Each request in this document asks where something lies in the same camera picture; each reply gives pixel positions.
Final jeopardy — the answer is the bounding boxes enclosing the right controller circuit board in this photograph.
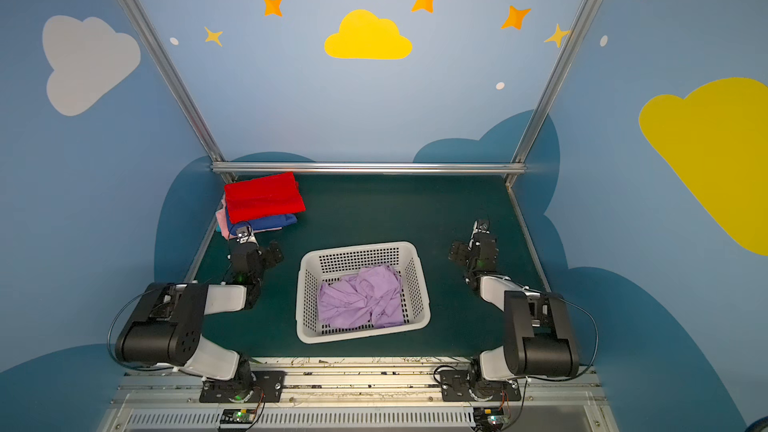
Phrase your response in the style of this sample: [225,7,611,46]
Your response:
[473,408,507,432]

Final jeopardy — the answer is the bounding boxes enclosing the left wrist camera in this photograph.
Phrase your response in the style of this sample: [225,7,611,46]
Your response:
[260,241,284,269]

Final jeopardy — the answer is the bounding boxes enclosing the white plastic laundry basket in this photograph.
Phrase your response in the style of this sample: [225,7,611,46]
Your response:
[296,242,431,344]

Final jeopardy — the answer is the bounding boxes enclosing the controller circuit board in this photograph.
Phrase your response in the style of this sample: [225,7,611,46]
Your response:
[218,409,257,429]
[473,408,507,432]

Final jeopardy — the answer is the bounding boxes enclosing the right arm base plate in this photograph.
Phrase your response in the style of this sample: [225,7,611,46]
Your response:
[433,368,522,403]

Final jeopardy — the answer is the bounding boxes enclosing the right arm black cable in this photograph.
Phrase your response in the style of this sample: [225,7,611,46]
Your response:
[527,296,600,383]

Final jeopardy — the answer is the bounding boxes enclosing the purple t shirt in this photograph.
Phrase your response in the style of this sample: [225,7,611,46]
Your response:
[317,265,405,330]

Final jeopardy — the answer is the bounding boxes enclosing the left slanted aluminium post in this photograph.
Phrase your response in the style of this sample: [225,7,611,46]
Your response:
[117,0,226,166]

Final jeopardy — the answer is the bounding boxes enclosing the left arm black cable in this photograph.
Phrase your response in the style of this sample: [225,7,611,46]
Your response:
[106,287,175,372]

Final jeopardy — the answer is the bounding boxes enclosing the right slanted aluminium post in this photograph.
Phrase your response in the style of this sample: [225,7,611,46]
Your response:
[505,0,604,192]

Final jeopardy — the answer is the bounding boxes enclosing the folded blue t shirt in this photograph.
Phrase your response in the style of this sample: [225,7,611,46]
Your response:
[227,214,297,238]

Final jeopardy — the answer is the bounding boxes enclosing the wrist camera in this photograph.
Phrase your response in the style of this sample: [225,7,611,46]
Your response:
[260,241,284,269]
[448,241,470,267]

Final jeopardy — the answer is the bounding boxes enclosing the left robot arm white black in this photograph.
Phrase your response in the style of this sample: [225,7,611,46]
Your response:
[107,228,284,388]

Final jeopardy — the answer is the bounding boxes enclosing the folded red t shirt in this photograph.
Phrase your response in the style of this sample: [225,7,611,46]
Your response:
[225,173,306,224]

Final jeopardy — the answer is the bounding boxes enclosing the rear horizontal aluminium bar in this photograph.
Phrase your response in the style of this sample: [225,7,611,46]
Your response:
[211,162,526,175]

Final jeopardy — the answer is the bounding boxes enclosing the aluminium rail base frame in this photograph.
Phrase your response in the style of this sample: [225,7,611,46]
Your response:
[98,357,618,431]

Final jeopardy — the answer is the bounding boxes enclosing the left controller circuit board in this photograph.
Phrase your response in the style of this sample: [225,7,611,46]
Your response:
[218,409,257,429]

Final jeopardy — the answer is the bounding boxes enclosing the folded pink t shirt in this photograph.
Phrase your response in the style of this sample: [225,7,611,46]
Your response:
[215,202,232,240]

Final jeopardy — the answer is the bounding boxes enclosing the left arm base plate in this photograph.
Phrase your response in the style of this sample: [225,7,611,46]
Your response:
[199,370,286,404]

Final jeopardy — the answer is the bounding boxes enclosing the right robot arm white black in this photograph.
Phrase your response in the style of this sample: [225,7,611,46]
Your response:
[454,220,580,382]

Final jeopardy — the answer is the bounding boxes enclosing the slanted aluminium post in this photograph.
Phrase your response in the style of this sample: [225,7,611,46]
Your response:
[505,0,604,192]
[117,0,226,166]

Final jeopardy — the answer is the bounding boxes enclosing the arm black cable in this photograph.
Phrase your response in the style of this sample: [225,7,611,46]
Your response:
[106,287,175,372]
[527,296,600,383]

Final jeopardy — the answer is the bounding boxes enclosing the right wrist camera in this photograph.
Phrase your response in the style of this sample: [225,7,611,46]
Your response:
[448,241,470,267]

